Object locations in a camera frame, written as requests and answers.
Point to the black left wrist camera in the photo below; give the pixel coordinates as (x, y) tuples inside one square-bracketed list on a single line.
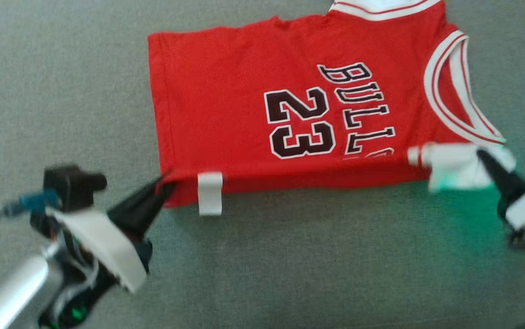
[(73, 185)]

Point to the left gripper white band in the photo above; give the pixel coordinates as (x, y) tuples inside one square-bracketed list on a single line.
[(102, 246)]

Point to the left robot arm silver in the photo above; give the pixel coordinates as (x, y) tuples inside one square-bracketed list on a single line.
[(7, 292)]

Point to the red basketball jersey white trim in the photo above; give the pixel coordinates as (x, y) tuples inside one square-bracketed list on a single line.
[(226, 91)]

